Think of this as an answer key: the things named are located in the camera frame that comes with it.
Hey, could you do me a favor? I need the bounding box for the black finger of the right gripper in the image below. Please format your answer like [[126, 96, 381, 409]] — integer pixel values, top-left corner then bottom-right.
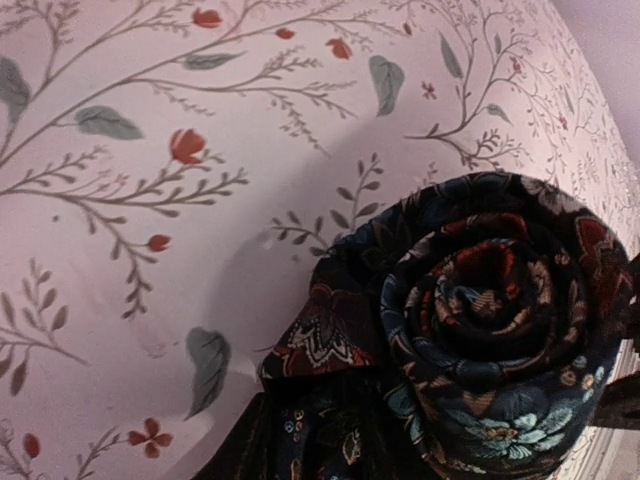
[[617, 255, 639, 354]]

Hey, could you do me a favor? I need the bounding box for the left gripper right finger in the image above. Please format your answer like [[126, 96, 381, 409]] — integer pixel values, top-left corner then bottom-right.
[[592, 371, 640, 430]]

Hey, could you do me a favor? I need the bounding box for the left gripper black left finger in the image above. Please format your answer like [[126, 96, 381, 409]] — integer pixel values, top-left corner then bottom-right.
[[192, 393, 273, 480]]

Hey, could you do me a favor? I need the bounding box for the dark floral tie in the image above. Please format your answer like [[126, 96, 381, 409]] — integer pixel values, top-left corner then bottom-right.
[[257, 171, 636, 480]]

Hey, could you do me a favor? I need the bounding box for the floral tablecloth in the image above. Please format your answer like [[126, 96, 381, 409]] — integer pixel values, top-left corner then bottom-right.
[[1, 1, 639, 479]]

